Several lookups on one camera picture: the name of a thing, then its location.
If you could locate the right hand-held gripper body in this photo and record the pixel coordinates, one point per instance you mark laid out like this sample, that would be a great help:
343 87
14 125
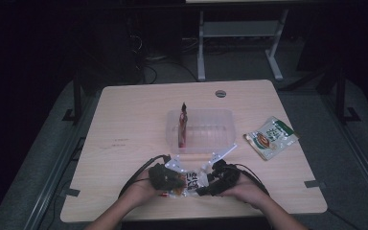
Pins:
223 174

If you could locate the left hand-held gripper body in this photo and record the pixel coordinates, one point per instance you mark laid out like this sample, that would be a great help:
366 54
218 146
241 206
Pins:
164 175

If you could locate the white and orange snack packet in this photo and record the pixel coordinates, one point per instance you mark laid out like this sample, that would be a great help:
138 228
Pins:
193 183

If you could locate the clear plastic container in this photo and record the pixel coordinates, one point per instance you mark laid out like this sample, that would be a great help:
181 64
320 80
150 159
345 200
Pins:
204 131

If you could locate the red and black snack packet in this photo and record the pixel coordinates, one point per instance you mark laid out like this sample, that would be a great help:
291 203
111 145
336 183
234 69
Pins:
182 126

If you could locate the person's left hand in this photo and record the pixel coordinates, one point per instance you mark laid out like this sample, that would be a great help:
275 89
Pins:
140 188

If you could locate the person's right hand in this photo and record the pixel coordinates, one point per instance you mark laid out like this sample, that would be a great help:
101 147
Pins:
246 191

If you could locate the white and green snack packet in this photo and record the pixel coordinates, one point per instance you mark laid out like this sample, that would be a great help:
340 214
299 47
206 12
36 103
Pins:
270 137

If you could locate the grey round table grommet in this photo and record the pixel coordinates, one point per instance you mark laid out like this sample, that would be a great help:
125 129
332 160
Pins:
220 93

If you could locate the black metal stand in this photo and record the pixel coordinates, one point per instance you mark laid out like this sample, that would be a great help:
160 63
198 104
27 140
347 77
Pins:
76 96
341 96

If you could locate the grey metal floor rail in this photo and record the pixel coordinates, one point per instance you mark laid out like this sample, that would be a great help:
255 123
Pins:
357 153
57 172

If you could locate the white metal desk frame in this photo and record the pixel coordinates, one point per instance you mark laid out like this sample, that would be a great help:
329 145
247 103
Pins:
236 28

